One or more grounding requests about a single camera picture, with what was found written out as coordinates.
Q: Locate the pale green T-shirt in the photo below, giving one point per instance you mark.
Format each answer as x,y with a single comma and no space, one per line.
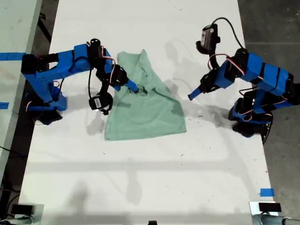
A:
145,117

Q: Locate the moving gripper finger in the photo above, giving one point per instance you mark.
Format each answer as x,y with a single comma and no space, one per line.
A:
197,95
131,89

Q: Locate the short blue tape strip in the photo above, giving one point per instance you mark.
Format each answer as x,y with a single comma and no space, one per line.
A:
4,106

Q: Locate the small black box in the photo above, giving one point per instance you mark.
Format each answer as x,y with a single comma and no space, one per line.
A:
22,209
269,207

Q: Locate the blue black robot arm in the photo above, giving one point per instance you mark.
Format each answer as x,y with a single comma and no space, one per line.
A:
264,77
58,65

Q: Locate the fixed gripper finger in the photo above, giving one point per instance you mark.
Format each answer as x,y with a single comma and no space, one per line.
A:
194,92
132,85

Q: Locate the small black block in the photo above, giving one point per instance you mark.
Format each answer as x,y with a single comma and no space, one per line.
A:
152,222

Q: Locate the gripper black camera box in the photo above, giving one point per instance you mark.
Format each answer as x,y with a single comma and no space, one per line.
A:
99,103
208,37

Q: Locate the pale side table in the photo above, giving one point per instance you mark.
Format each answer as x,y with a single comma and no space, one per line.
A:
14,23

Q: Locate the silver metal plate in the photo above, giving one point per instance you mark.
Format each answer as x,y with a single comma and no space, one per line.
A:
38,215
254,207

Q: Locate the long blue tape strip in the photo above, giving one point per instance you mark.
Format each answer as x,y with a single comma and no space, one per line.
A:
11,56

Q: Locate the camera black stalk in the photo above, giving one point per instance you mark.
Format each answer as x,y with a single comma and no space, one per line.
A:
212,62
104,87

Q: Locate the blue tape patch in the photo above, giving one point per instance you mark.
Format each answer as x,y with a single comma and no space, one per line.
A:
267,192

